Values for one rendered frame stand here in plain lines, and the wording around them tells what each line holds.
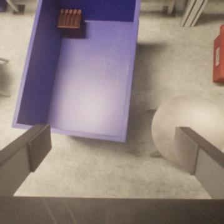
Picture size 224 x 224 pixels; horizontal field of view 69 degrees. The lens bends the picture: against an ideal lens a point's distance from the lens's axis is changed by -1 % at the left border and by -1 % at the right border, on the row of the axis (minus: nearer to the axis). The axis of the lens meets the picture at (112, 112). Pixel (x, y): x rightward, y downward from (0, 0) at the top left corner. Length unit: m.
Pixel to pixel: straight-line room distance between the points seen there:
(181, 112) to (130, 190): 0.52
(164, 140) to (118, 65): 0.40
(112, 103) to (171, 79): 0.44
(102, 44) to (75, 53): 0.14
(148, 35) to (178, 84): 0.37
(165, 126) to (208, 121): 0.18
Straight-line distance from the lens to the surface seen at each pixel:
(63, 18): 0.89
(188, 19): 1.18
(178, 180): 1.02
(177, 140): 0.17
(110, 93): 0.77
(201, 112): 0.78
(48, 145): 0.17
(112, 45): 0.87
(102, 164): 0.99
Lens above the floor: 0.96
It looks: 79 degrees down
